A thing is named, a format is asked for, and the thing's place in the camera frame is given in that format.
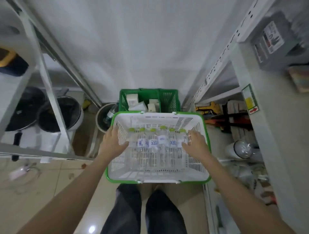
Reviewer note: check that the person's left hand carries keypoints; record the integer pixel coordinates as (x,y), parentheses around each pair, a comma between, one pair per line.
(113,145)

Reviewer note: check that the person's right hand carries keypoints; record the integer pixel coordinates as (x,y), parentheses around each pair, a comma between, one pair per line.
(196,147)

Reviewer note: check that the row of water bottles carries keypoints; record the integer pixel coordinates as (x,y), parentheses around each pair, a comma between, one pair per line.
(154,144)

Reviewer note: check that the white basket green rim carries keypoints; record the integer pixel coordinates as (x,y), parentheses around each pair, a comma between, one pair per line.
(169,178)

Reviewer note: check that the person's left forearm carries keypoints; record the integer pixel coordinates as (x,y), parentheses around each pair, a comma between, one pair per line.
(77,197)

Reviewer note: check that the person's right forearm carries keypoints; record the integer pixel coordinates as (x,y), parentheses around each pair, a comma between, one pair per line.
(236,197)

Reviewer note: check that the person's left leg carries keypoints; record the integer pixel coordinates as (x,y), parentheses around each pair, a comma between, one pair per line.
(125,212)

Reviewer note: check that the person's leg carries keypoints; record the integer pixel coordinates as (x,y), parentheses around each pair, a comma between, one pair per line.
(164,214)
(125,212)

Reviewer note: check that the green bordered shelf tag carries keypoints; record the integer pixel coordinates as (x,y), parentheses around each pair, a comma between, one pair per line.
(251,98)

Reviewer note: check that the person's right leg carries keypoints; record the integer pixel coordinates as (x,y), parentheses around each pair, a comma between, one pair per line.
(164,214)

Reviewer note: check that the white bucket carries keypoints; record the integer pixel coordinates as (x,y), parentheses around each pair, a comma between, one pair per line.
(101,120)

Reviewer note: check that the small clear plastic flask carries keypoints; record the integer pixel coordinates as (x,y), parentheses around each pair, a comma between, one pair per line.
(110,113)

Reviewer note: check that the yellow power drill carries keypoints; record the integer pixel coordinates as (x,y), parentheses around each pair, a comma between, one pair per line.
(208,108)

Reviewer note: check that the clear plastic roll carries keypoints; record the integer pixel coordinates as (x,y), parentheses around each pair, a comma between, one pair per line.
(239,149)

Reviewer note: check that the white carton box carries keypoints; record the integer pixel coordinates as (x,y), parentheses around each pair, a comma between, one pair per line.
(138,107)
(132,99)
(153,105)

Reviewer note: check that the green plastic crate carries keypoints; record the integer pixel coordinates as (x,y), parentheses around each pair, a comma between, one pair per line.
(169,98)

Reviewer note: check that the steel cooking pot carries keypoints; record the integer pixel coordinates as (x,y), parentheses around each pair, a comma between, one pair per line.
(61,115)

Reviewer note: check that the grey metal storage rack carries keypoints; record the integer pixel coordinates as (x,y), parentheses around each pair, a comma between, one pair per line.
(52,96)
(265,120)

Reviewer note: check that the black cooking pot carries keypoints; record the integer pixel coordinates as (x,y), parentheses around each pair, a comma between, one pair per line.
(26,108)

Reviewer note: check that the colourful sponge pack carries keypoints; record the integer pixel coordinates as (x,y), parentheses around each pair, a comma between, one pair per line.
(300,79)

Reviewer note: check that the grey plastic container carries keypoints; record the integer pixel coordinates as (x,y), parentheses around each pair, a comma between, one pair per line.
(272,43)

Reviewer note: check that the yellow black tool case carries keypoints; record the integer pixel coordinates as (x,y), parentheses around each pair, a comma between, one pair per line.
(10,61)

